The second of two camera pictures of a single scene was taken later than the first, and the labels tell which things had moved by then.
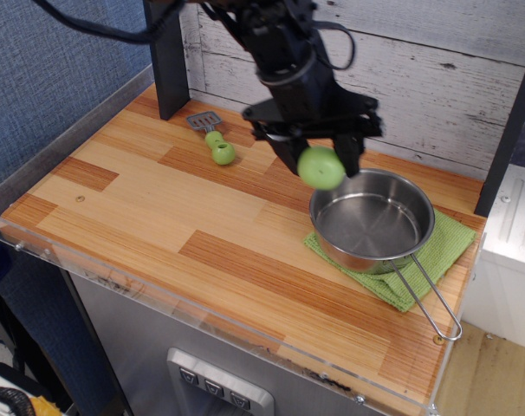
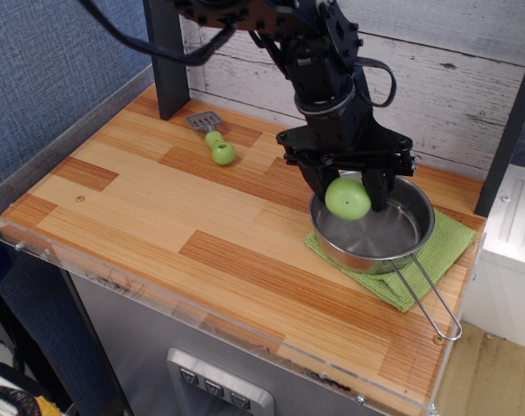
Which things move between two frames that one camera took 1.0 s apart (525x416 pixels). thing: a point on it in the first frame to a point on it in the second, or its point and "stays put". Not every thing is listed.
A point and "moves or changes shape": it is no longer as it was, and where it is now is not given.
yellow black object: x=20 y=404 stays put
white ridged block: x=502 y=297 stays put
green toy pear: x=320 y=167 moves or changes shape
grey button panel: x=196 y=387 stays put
